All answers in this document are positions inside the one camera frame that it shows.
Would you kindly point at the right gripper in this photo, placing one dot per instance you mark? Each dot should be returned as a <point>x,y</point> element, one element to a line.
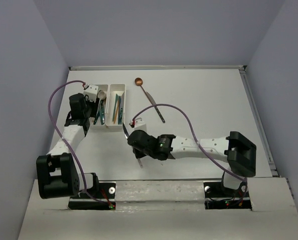
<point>138,153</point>

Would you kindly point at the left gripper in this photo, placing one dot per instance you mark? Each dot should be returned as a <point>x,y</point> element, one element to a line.
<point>93,106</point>

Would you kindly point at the teal plastic spoon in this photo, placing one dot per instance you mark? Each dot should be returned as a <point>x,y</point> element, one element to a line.
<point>98,113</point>

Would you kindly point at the silver spoon green handle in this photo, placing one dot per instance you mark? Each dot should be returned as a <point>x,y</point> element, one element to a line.
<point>102,112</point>

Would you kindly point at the beige plastic spoon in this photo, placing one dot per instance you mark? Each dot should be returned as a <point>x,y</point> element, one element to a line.
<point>101,95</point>

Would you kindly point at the steel knife pink handle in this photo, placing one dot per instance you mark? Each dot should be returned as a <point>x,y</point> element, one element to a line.
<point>127,135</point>

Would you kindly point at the orange plastic knife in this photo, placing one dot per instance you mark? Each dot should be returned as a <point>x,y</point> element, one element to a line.
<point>115,116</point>

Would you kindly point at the blue plastic knife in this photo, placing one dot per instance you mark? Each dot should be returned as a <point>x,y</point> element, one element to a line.
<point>120,115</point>

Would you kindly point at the steel knife green handle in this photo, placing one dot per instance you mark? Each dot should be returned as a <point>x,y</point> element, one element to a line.
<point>122,100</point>

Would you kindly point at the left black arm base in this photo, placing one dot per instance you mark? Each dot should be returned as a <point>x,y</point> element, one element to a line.
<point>102,200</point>

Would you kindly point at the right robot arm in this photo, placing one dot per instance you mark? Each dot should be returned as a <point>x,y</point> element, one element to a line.
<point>234,154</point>

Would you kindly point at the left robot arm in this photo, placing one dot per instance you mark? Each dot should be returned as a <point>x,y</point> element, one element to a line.
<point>56,171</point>

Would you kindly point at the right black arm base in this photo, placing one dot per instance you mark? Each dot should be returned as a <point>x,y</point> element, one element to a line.
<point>217,197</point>

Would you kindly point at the white left utensil tray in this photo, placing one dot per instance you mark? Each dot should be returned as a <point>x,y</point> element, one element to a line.
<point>100,118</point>

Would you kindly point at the white utensil tray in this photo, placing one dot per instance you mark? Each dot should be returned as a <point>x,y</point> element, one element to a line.
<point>113,90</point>
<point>100,118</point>

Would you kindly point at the white right utensil tray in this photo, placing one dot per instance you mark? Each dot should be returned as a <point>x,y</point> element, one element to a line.
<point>113,90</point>

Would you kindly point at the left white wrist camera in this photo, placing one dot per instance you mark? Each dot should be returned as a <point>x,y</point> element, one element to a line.
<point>91,90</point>

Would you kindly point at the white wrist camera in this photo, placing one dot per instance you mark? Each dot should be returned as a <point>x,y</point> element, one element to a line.
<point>138,124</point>
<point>91,90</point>

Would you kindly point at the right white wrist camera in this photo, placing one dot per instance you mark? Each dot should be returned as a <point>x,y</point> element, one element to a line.
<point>138,124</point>

